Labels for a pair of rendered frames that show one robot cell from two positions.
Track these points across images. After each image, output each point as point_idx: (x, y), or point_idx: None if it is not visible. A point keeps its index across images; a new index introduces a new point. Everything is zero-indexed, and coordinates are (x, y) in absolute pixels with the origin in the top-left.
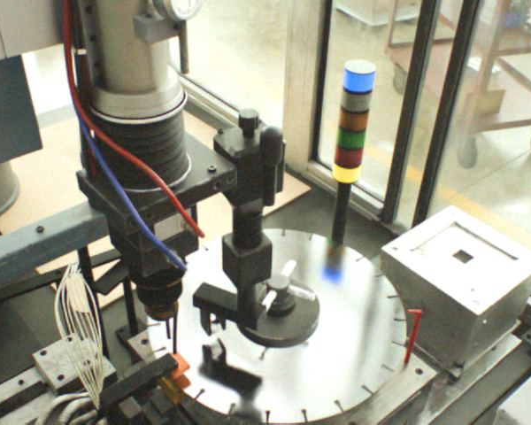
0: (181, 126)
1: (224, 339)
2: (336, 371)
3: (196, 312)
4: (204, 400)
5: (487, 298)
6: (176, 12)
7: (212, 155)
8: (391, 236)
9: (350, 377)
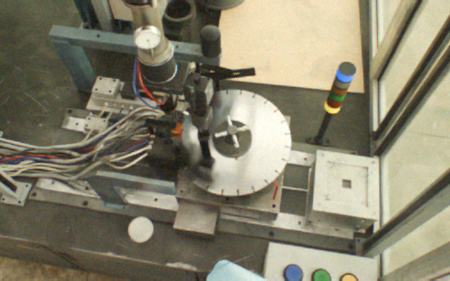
0: (164, 68)
1: None
2: (221, 177)
3: None
4: (174, 147)
5: (326, 207)
6: (140, 46)
7: (181, 80)
8: (368, 147)
9: (222, 182)
